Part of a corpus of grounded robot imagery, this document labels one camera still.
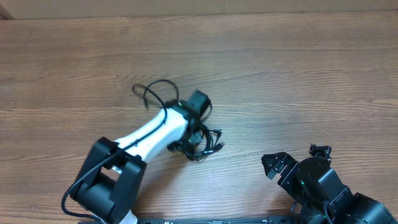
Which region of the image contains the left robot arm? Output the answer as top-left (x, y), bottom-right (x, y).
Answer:
top-left (64, 90), bottom-right (213, 223)

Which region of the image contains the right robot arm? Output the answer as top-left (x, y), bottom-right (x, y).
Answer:
top-left (261, 151), bottom-right (397, 224)

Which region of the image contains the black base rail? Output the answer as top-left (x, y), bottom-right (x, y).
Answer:
top-left (137, 215), bottom-right (300, 224)

